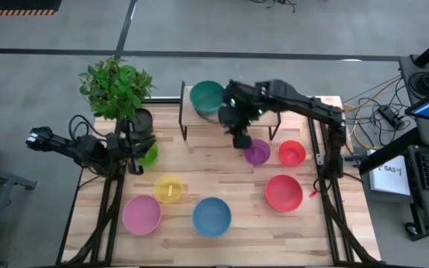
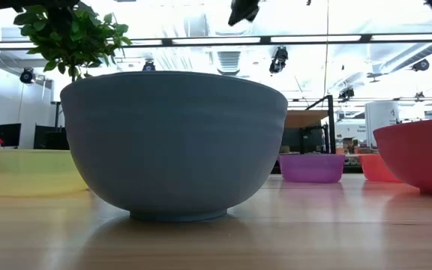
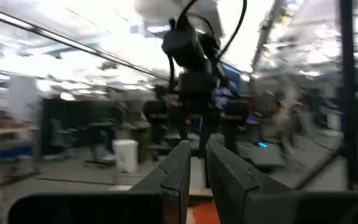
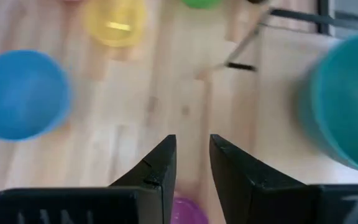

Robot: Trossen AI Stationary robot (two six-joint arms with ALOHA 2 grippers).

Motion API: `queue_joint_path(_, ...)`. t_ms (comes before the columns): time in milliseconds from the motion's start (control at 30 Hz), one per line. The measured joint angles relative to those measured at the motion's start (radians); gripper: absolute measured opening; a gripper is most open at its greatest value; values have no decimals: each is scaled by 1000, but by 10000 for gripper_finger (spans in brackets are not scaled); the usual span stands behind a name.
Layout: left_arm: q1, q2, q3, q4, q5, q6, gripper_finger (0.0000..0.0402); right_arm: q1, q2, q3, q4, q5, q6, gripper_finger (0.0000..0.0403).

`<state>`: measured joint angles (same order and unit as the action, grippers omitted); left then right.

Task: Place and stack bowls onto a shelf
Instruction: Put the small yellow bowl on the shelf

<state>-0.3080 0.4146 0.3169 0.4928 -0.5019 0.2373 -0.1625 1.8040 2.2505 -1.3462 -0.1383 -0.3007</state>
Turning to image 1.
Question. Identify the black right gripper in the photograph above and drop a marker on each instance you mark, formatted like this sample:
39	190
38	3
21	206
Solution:
237	108

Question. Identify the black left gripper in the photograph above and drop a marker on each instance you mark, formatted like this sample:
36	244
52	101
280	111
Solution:
130	143

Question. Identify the small green bowl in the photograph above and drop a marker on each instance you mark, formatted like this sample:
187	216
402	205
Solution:
151	158

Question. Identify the small yellow bowl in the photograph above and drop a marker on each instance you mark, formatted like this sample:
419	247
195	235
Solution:
162	193

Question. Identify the small orange bowl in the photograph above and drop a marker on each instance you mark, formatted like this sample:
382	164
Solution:
292	153

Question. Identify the large teal bowl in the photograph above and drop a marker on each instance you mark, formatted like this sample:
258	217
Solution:
207	97

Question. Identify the large red bowl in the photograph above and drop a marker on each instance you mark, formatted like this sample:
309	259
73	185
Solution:
284	193

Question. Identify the large pink bowl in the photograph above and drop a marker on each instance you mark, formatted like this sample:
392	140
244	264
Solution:
142	214

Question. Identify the large blue bowl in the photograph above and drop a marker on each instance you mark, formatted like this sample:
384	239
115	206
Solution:
212	217

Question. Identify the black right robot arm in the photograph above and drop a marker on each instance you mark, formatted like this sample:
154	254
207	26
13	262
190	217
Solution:
311	108

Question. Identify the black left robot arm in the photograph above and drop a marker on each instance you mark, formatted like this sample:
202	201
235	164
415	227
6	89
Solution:
62	143

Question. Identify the small purple bowl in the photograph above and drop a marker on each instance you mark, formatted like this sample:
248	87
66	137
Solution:
259	154

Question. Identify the black plant pot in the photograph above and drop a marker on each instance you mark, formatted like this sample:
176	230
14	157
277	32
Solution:
142	120

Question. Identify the green leafy potted plant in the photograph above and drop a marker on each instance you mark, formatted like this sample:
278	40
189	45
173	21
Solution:
114	87

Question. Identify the black power adapter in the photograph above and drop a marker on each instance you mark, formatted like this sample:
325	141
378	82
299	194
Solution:
389	116

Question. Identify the white labelled box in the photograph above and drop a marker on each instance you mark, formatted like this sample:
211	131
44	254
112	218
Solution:
390	180

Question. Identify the black caster wheel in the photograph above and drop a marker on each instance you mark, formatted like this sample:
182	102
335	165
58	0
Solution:
411	228

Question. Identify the black mat with hazard stripes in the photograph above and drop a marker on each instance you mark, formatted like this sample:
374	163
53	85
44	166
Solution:
17	5

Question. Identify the black table edge rail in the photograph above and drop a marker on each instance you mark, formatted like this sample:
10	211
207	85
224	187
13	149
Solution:
162	99

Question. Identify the wooden shelf with black frame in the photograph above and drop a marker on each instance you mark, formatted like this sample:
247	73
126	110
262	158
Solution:
196	120

